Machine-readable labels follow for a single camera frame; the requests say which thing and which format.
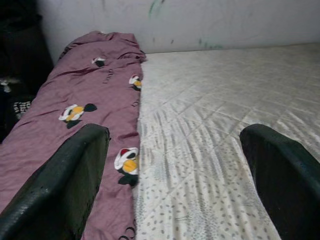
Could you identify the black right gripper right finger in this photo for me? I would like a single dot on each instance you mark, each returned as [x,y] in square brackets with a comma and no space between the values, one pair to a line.
[287,190]

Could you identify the grey quilted mattress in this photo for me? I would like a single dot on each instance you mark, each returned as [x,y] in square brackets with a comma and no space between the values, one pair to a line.
[212,100]

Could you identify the purple cartoon print blanket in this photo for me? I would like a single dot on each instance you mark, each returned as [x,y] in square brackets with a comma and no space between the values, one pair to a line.
[100,85]

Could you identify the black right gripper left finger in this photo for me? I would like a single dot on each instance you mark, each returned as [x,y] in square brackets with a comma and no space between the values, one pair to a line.
[57,190]

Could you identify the black bag with white print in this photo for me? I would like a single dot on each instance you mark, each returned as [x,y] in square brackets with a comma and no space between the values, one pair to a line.
[22,110]

